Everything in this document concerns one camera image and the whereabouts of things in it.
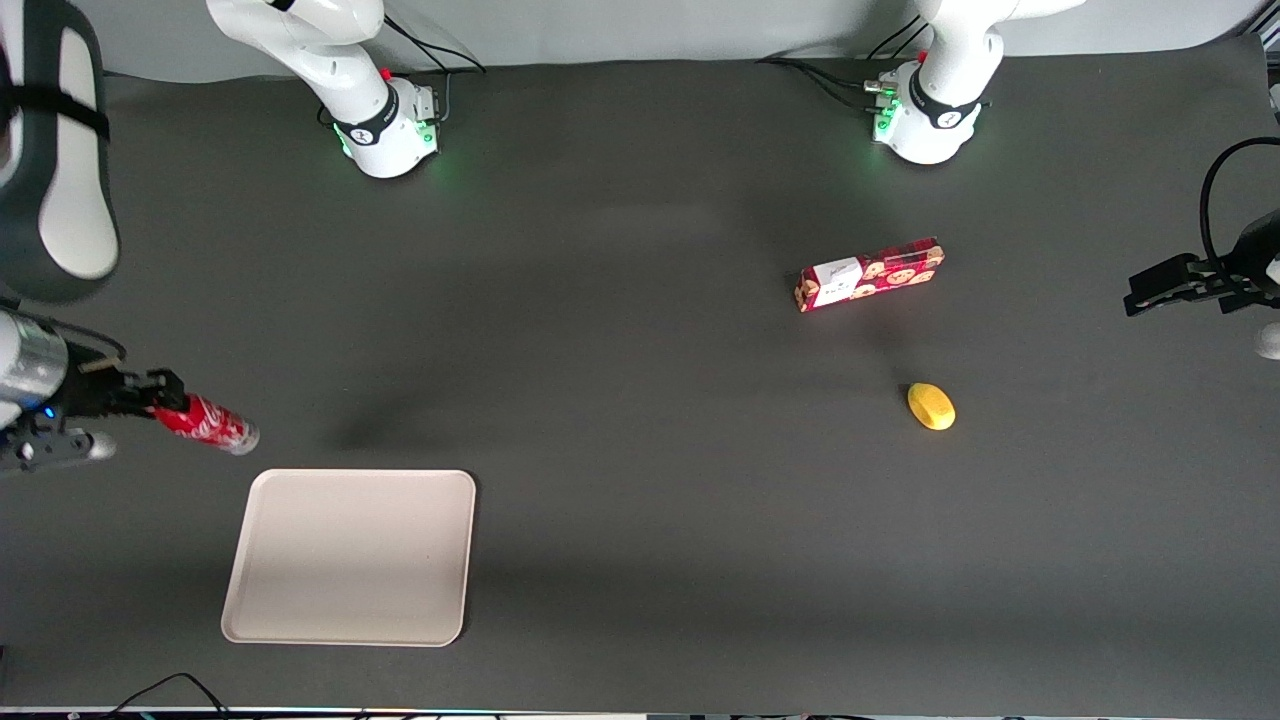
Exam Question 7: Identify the beige plastic tray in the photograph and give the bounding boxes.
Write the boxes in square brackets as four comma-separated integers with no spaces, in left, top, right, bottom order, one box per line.
[220,468,478,648]

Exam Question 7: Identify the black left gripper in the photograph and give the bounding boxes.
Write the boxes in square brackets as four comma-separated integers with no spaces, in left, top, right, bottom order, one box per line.
[1124,209,1280,318]

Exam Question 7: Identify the yellow lemon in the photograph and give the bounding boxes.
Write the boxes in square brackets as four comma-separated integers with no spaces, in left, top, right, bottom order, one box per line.
[906,382,957,432]

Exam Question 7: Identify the black left arm base cables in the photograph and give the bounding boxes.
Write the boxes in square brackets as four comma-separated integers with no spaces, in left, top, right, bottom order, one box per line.
[757,14,927,117]

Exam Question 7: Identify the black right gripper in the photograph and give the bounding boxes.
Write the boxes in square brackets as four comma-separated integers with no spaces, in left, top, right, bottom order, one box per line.
[40,368,190,422]

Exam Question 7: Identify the red cookie box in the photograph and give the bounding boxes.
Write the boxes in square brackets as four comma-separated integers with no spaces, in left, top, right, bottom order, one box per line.
[794,236,946,314]

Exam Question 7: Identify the dark grey table mat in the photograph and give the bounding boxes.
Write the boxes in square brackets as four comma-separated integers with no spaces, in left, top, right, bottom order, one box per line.
[0,35,1280,717]

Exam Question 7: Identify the black arm base cables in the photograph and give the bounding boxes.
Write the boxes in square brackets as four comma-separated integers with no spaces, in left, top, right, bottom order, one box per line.
[757,14,927,117]
[380,20,488,126]

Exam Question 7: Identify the black cable at table edge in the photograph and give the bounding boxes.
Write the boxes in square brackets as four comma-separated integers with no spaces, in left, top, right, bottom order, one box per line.
[98,672,233,720]

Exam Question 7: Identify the black right arm base cables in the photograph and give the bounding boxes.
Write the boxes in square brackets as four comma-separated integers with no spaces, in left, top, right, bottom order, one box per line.
[380,20,488,126]

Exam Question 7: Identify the black left gripper cable loop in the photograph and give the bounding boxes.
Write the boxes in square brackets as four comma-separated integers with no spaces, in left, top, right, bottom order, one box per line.
[1199,136,1280,267]

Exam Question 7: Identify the red coke bottle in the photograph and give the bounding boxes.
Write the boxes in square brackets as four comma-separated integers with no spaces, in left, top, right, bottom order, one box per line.
[154,394,262,457]

